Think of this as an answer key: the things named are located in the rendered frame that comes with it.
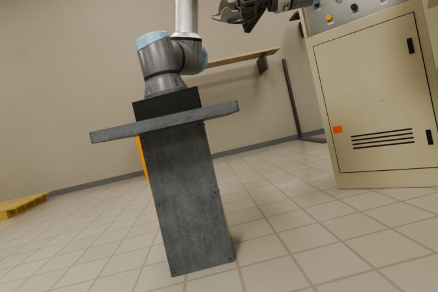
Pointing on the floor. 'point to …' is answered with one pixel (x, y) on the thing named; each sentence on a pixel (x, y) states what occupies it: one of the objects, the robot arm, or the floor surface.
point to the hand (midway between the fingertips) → (214, 17)
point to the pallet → (20, 204)
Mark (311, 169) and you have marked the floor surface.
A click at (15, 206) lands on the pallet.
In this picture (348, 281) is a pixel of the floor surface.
